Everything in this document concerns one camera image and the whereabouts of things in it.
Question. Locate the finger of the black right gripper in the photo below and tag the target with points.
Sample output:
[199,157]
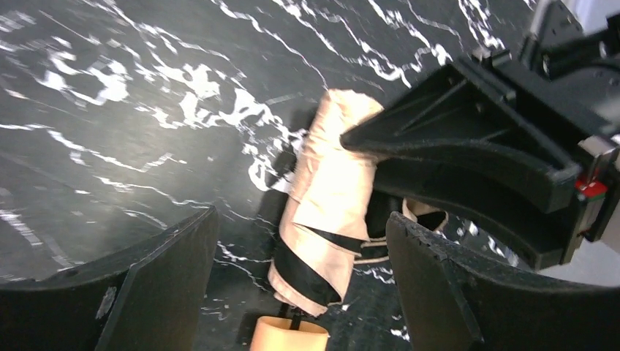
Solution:
[454,298]
[540,239]

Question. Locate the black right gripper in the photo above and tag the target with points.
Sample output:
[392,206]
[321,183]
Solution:
[541,125]

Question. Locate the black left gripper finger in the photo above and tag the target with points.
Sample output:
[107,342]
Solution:
[145,297]

